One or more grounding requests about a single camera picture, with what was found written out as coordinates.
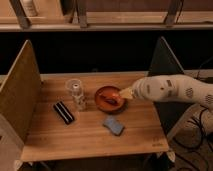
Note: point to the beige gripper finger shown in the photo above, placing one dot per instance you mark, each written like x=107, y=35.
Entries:
x=126, y=93

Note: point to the orange ceramic bowl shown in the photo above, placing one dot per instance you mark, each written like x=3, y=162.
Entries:
x=108, y=100

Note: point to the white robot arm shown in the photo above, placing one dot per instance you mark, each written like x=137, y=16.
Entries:
x=171, y=88

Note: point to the blue sponge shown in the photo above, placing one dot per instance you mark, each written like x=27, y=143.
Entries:
x=113, y=125

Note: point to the right dark side panel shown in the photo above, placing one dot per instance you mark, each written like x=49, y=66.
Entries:
x=165, y=62

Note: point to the clear plastic bottle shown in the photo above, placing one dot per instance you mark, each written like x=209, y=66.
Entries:
x=75, y=88

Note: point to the left wooden side panel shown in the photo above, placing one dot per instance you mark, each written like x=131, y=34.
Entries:
x=18, y=94

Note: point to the wooden shelf rack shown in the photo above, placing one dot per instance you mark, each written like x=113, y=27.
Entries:
x=104, y=15

